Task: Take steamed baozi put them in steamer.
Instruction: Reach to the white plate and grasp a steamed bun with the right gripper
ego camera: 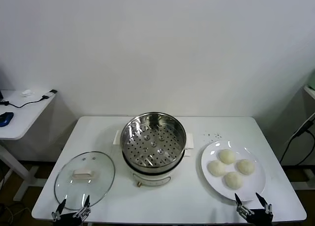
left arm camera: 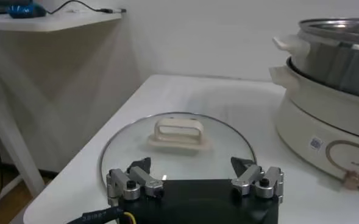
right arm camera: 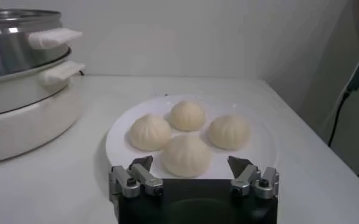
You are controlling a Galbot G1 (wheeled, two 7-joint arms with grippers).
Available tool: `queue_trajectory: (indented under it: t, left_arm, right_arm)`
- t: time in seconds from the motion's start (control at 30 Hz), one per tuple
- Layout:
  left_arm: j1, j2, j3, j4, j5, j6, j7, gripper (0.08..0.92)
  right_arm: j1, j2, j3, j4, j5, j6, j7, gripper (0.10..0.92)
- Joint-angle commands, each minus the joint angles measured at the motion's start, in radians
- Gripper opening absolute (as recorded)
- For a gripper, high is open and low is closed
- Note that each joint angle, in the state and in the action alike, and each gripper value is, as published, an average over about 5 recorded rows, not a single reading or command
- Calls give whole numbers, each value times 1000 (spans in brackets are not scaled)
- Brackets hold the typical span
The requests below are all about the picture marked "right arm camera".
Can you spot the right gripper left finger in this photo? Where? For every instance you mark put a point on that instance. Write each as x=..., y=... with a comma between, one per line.
x=136, y=182

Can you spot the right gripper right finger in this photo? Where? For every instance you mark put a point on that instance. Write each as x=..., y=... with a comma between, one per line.
x=252, y=182

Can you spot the white steamed baozi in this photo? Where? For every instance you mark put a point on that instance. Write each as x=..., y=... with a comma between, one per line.
x=186, y=156
x=229, y=131
x=187, y=115
x=150, y=132

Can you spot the white round plate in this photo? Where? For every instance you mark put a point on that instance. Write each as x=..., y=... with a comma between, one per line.
x=121, y=146

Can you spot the white electric cooker base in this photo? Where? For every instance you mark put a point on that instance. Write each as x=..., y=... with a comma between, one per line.
x=30, y=121

